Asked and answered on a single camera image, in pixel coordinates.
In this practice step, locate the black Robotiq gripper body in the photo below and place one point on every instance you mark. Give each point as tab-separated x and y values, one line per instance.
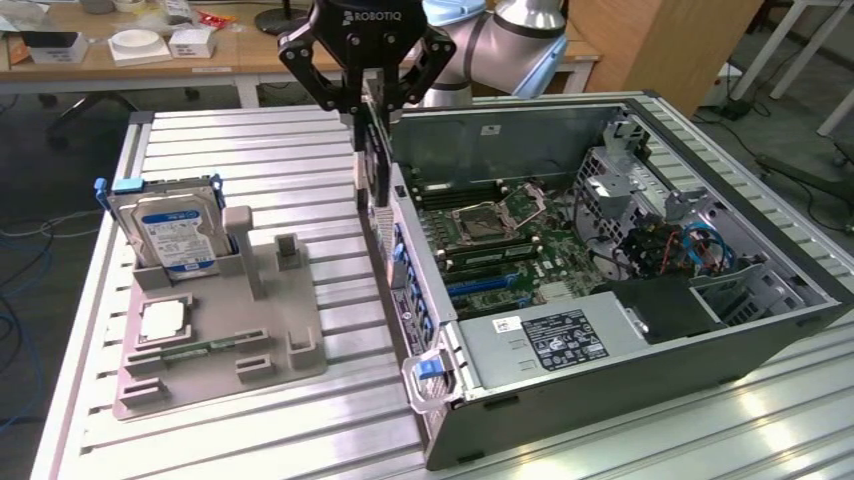
370	30

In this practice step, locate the green graphics card black fan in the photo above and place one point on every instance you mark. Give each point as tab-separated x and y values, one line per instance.
381	165

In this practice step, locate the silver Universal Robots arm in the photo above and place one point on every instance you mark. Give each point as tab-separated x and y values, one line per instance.
468	60

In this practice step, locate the blue expansion slot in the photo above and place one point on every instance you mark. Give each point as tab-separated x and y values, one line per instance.
484	285

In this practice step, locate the wooden desk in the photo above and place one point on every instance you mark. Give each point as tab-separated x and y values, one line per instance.
254	50

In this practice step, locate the black round lamp base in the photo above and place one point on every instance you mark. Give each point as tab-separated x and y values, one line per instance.
274	22

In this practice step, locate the red packet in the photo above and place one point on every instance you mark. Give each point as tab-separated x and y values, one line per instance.
217	22

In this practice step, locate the small white cardboard box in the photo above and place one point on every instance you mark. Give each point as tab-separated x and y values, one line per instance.
193	45

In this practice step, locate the white round holder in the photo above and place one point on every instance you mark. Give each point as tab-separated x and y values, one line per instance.
141	47

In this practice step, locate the metal socket cover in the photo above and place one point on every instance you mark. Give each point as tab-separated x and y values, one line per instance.
513	204

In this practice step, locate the CPU socket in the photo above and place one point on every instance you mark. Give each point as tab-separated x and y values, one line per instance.
480	225

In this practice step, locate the grey cup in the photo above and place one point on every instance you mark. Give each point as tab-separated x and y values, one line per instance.
98	6

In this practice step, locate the wooden cabinet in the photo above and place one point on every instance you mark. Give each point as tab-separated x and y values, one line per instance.
668	50

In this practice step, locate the metal disk bay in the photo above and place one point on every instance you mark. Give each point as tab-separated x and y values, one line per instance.
614	192

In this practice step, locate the black and white box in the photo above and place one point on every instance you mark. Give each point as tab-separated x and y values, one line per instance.
57	50

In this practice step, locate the hard disk in blue caddy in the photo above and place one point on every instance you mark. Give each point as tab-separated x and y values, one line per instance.
170	235

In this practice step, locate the green motherboard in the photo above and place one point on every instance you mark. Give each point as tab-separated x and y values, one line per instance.
554	260

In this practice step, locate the black power brick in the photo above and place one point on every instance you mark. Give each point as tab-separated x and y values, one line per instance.
734	109

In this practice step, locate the silver CPU chip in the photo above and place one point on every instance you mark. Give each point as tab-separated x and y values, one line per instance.
162	322

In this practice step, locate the grey power supply unit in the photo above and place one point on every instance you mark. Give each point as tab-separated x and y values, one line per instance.
508	350

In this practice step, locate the blue case release latch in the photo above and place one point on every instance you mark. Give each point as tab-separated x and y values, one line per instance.
427	372

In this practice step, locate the grey printed parts rack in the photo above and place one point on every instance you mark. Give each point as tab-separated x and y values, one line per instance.
221	370

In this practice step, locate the metal drive cage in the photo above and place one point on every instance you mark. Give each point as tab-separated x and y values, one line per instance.
748	295

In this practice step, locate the open dark grey PC case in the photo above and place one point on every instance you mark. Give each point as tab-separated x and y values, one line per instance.
601	400

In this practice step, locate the white table frame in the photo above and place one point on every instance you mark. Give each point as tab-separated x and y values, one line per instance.
765	52

